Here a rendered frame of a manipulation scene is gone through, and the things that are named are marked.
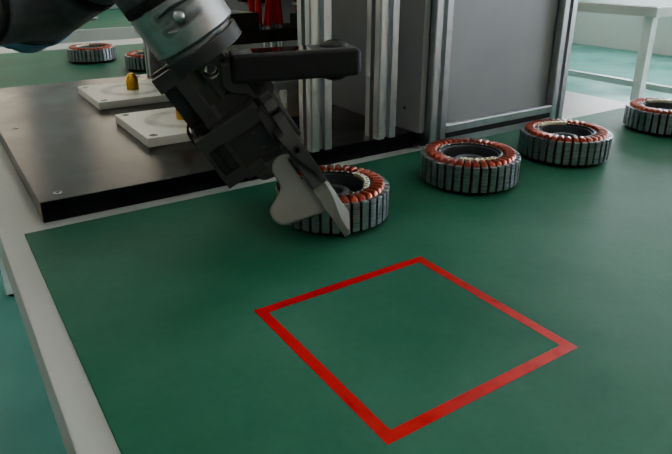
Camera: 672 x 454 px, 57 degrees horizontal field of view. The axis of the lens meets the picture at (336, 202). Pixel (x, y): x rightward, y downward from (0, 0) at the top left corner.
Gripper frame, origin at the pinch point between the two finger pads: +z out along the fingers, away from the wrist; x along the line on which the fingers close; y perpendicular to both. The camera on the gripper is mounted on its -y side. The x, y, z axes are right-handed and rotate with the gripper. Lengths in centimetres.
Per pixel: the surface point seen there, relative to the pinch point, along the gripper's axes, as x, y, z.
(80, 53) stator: -104, 32, -19
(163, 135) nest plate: -22.7, 13.6, -10.0
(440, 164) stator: -3.6, -11.7, 5.0
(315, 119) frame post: -15.1, -3.3, -3.2
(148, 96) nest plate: -47, 16, -11
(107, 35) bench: -189, 37, -15
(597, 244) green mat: 12.3, -17.6, 12.1
